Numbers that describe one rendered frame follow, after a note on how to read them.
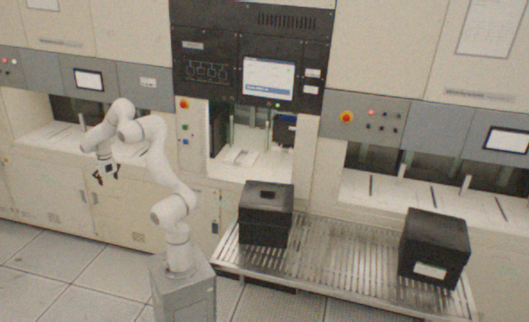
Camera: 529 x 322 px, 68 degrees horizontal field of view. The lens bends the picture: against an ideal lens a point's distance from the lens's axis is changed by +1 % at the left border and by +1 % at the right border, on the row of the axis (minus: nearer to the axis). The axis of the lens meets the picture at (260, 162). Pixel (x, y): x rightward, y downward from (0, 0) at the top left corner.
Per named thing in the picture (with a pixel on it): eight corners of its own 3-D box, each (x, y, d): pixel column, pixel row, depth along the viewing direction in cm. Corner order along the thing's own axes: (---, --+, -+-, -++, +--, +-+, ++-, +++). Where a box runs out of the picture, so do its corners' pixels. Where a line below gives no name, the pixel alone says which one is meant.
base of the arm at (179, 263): (167, 284, 187) (165, 255, 178) (156, 259, 202) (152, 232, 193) (204, 271, 196) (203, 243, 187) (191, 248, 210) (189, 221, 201)
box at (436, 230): (395, 275, 200) (406, 237, 188) (397, 241, 224) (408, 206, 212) (456, 292, 193) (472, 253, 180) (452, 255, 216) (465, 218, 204)
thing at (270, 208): (235, 223, 207) (236, 202, 201) (244, 192, 233) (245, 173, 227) (291, 229, 205) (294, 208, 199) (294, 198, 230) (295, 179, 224)
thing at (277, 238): (244, 214, 239) (245, 190, 231) (290, 219, 237) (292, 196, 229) (237, 243, 215) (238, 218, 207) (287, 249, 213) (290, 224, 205)
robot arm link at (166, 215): (195, 237, 191) (193, 197, 179) (165, 256, 178) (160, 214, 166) (179, 226, 197) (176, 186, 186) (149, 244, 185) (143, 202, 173)
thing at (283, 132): (268, 146, 291) (271, 106, 276) (275, 135, 308) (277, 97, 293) (301, 151, 286) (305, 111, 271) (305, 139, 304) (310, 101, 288)
